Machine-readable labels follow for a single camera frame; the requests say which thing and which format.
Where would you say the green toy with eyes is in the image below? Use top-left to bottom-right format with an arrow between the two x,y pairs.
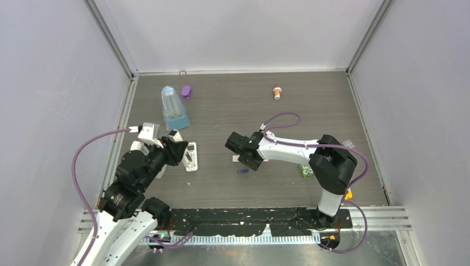
298,165 -> 315,178

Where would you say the blue metronome in plastic wrap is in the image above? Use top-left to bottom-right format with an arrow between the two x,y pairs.
161,86 -> 190,131

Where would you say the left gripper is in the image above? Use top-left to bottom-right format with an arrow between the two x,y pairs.
139,135 -> 188,189

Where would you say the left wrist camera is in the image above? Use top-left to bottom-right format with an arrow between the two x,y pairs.
129,122 -> 164,148

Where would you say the purple plastic cap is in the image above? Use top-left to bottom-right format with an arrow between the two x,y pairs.
181,85 -> 192,100

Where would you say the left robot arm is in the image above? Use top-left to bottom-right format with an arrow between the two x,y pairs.
71,123 -> 188,265

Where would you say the white remote control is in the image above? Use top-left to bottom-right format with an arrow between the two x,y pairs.
183,142 -> 198,172

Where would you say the yellow triangular tool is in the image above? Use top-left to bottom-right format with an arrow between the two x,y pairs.
344,188 -> 353,201

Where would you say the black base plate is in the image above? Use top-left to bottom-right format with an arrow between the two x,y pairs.
155,207 -> 353,237

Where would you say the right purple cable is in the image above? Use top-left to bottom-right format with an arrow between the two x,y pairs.
259,112 -> 370,255

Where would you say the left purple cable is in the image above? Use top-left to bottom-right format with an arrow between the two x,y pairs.
71,127 -> 196,266

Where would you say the purple cable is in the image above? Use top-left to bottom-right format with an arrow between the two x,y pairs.
71,127 -> 196,266
259,112 -> 370,255

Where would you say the small toy figurine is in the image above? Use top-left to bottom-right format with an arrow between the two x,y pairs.
273,84 -> 282,100

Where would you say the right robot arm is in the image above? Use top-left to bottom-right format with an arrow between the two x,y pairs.
225,131 -> 357,228

